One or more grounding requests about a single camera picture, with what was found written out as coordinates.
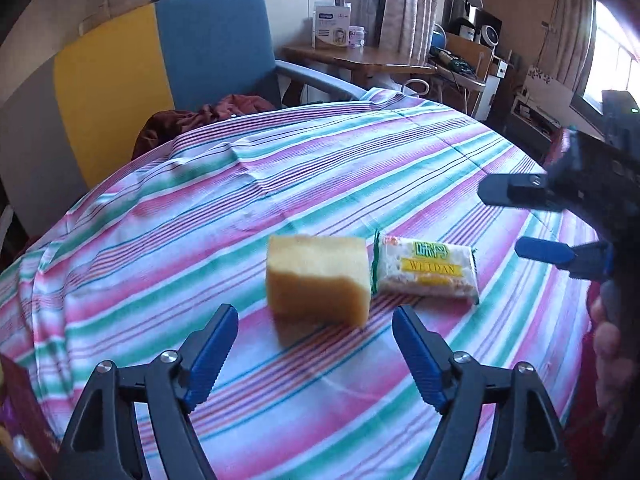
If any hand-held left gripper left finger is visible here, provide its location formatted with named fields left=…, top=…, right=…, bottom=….
left=57, top=304, right=240, bottom=480

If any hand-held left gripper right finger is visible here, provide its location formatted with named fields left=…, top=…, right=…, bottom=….
left=392, top=305, right=568, bottom=480

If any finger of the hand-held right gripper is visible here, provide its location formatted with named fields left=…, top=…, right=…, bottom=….
left=515, top=236, right=615, bottom=281
left=477, top=172, right=566, bottom=211

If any yellow white snack packet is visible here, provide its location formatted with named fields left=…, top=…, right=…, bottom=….
left=372, top=230, right=481, bottom=306

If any yellow sponge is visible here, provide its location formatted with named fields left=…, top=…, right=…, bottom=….
left=266, top=234, right=371, bottom=328

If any person's right hand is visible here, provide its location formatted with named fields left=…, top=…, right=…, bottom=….
left=589, top=295, right=626, bottom=426

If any white cabinet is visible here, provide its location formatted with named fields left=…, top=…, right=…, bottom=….
left=472, top=57, right=508, bottom=121

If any window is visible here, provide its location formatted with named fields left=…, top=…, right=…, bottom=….
left=582, top=0, right=640, bottom=111

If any brown cardboard box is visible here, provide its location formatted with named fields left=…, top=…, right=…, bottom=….
left=440, top=32, right=493, bottom=81

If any red garment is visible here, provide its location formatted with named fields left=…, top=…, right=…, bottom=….
left=565, top=280, right=616, bottom=480

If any black appliance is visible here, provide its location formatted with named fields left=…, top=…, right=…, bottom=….
left=447, top=0, right=483, bottom=41

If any striped table cloth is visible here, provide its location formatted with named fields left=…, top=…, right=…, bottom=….
left=0, top=87, right=608, bottom=480

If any wooden side table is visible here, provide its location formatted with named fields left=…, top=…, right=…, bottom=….
left=280, top=42, right=438, bottom=96

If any pink patterned curtain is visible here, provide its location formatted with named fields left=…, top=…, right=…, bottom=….
left=365, top=0, right=443, bottom=68

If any dark red cloth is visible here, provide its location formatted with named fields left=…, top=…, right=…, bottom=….
left=131, top=94, right=278, bottom=161

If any white printed box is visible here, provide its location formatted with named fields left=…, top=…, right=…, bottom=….
left=312, top=2, right=352, bottom=50

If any grey yellow blue chair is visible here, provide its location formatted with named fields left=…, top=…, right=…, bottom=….
left=0, top=0, right=371, bottom=236

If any white loop handle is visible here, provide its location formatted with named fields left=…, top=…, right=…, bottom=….
left=400, top=77, right=432, bottom=98

